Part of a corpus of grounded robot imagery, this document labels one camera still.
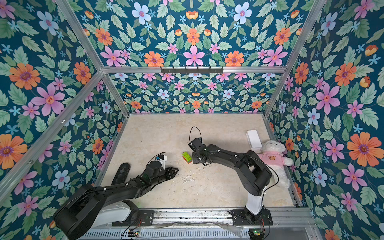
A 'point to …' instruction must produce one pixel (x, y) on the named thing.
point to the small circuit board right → (256, 233)
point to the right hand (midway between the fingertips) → (197, 158)
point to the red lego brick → (188, 163)
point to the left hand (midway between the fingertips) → (179, 170)
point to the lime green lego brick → (187, 157)
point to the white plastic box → (253, 139)
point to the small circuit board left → (132, 233)
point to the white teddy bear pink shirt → (272, 153)
